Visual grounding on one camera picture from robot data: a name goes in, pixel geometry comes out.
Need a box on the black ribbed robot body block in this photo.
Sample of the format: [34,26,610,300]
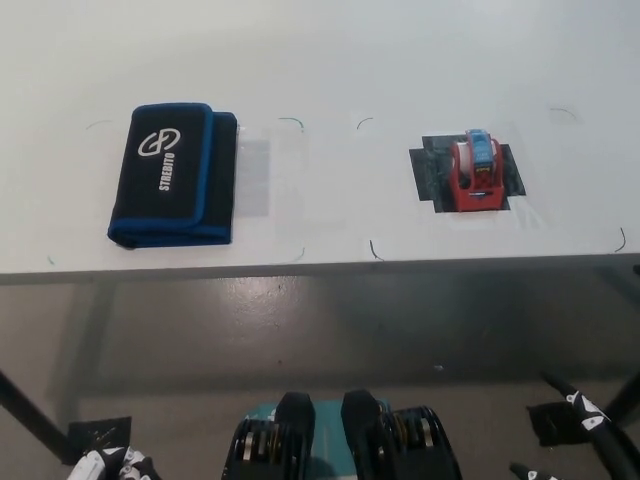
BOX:
[227,392,316,480]
[341,389,462,480]

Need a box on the red tape dispenser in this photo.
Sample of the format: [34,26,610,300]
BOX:
[447,127,504,213]

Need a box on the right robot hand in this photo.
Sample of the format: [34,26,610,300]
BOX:
[509,372,614,480]

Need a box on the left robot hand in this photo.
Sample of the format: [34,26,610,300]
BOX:
[68,444,162,480]

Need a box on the black table leg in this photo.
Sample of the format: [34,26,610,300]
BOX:
[0,368,77,457]
[603,368,640,437]

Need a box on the black blue-trimmed Strebito notebook pouch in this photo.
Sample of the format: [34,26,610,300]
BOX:
[106,102,239,249]

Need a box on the black tape patch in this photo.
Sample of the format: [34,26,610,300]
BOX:
[409,132,527,215]

